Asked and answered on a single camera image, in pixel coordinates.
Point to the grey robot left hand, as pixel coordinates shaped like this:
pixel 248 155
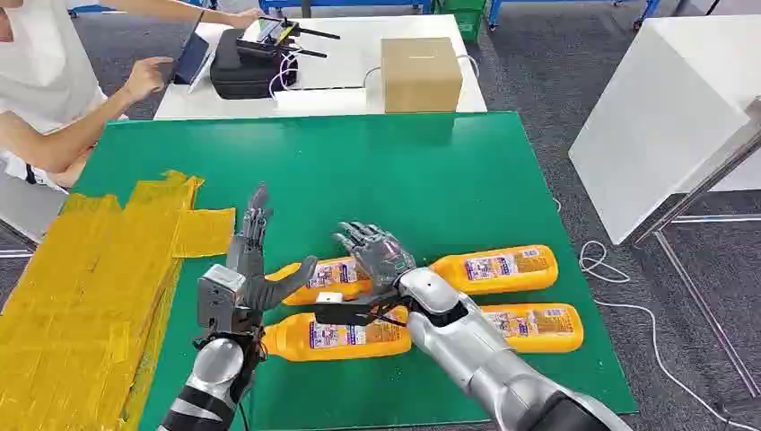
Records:
pixel 252 262

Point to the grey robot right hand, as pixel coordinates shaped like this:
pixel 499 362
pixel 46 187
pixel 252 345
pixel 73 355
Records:
pixel 380 253

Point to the person's left hand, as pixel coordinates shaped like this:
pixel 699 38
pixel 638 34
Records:
pixel 247 18

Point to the person's right hand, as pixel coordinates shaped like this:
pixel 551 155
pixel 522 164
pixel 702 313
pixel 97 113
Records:
pixel 145 77

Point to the orange drink bottle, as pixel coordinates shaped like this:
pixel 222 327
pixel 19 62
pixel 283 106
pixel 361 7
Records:
pixel 333 275
pixel 505 268
pixel 535 327
pixel 333 342

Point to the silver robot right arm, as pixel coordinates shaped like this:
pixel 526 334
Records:
pixel 475 357

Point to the black remote controller with antennas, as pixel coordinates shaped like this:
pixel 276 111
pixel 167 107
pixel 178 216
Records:
pixel 273 38

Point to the dark blue tablet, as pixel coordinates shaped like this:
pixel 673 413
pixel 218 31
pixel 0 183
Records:
pixel 190 59

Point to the black carrying case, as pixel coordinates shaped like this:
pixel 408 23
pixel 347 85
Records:
pixel 238 74

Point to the green table mat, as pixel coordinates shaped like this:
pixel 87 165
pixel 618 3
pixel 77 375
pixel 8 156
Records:
pixel 368 190

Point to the person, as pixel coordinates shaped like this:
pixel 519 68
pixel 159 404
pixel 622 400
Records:
pixel 41 59

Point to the white table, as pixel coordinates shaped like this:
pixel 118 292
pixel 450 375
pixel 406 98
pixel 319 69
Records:
pixel 351 53

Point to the white power strip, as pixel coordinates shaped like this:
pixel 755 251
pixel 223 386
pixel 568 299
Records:
pixel 321 101

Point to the white bench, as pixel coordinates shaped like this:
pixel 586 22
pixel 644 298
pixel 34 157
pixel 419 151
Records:
pixel 27 208

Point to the brown cardboard box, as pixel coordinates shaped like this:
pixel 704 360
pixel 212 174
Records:
pixel 419 74

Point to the green plastic crate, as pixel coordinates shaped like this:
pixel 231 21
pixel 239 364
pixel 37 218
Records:
pixel 467 18

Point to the large white board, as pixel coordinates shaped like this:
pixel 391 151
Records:
pixel 660 119

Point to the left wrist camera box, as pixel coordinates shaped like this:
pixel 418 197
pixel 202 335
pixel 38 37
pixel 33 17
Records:
pixel 217 297

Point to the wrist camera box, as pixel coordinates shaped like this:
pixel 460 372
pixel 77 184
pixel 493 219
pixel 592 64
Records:
pixel 345 312
pixel 217 297

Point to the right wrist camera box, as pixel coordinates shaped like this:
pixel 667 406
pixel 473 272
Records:
pixel 345 312

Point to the metal stand frame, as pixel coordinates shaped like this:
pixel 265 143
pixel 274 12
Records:
pixel 701 184

